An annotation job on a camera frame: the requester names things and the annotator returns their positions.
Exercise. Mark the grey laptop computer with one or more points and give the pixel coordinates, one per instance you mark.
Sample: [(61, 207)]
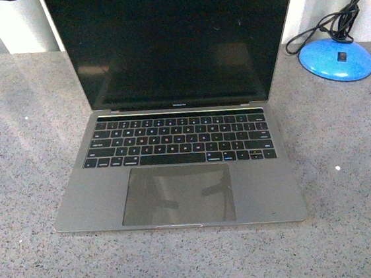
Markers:
[(181, 133)]

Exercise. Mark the blue desk lamp base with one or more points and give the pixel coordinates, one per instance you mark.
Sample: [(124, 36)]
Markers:
[(336, 61)]

